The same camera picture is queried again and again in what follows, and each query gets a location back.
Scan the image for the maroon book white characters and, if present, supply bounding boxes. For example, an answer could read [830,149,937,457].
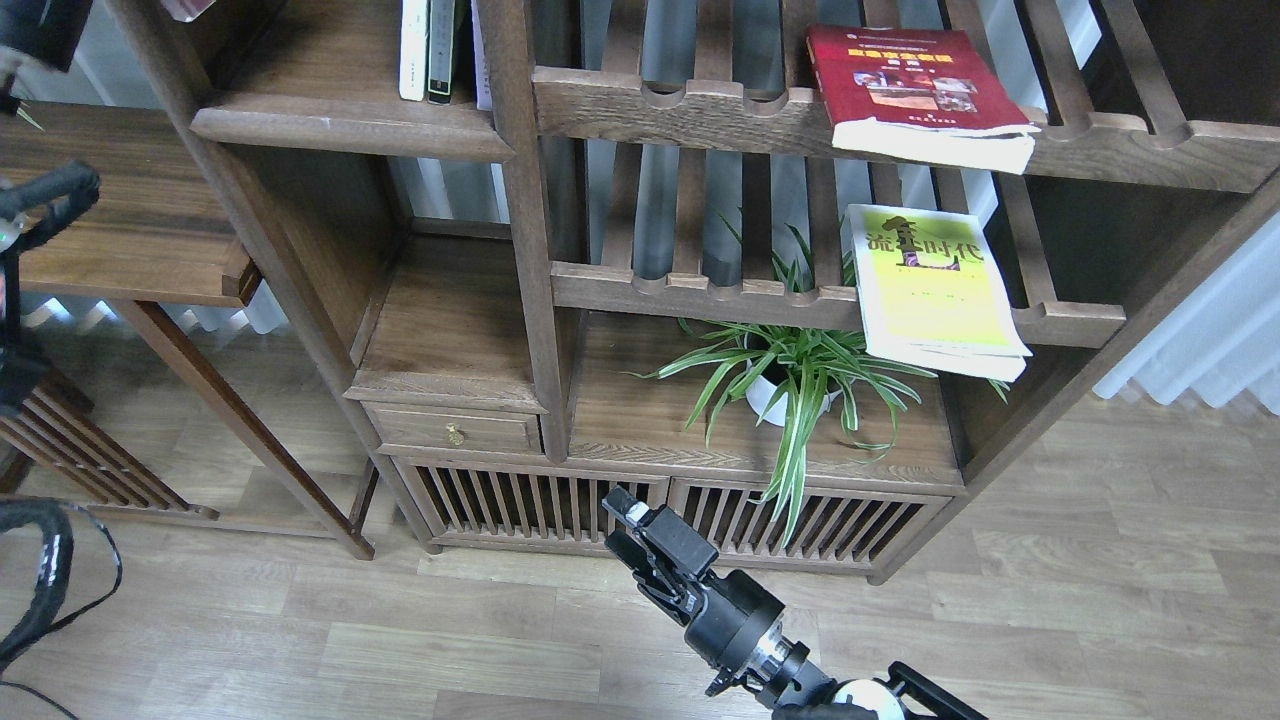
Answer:
[161,0,216,23]

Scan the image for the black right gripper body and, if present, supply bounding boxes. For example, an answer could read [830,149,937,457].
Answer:
[613,507,786,669]

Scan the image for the yellow green book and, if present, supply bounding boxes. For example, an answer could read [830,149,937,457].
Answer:
[847,204,1030,383]

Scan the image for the black floor cable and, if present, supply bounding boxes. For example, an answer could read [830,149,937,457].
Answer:
[0,683,79,720]

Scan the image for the white curtain right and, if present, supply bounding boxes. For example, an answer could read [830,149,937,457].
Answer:
[1092,217,1279,415]

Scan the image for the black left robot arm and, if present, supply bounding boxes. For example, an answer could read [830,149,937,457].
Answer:
[3,1,115,670]

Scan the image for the white plant pot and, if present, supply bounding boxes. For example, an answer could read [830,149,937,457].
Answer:
[746,363,838,428]

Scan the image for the dark wooden bookshelf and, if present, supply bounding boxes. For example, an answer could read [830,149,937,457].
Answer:
[108,1,1277,583]

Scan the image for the pale upright book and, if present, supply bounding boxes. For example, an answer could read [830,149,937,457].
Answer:
[470,1,493,111]

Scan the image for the spider plant green leaves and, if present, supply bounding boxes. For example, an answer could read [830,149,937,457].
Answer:
[630,215,1009,546]

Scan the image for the wooden side table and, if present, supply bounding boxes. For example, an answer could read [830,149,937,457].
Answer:
[1,102,378,560]

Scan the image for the white upright book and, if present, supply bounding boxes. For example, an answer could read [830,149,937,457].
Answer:
[398,0,430,102]

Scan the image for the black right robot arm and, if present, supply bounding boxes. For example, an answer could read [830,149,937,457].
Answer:
[602,486,983,719]

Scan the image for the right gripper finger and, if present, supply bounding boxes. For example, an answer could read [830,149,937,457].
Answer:
[605,532,652,582]
[602,486,653,529]

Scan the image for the red book on shelf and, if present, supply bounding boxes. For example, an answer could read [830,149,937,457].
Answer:
[806,24,1038,174]

